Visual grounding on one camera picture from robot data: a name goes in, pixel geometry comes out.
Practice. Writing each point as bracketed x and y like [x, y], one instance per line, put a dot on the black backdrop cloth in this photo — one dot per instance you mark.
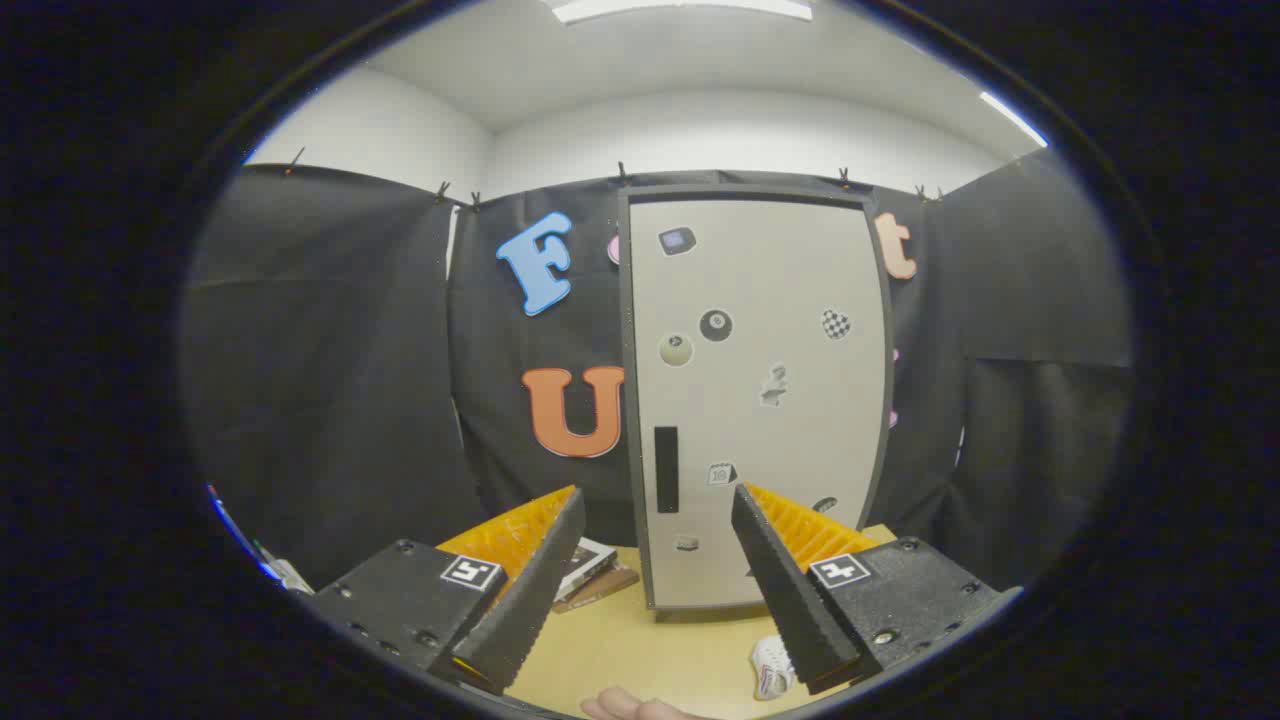
[330, 350]

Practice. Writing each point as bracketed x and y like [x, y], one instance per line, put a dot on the grey shoe cabinet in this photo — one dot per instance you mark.
[624, 330]

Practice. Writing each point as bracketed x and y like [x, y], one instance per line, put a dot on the white side table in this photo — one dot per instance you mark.
[290, 578]

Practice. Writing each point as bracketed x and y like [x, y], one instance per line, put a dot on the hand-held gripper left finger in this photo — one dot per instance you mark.
[530, 600]

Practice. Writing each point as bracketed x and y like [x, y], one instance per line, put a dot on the white canvas shoe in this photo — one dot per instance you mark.
[772, 668]

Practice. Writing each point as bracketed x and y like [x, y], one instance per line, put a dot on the brown book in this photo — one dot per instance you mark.
[605, 590]

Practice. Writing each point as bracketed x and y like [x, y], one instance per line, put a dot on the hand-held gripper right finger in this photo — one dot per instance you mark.
[790, 600]

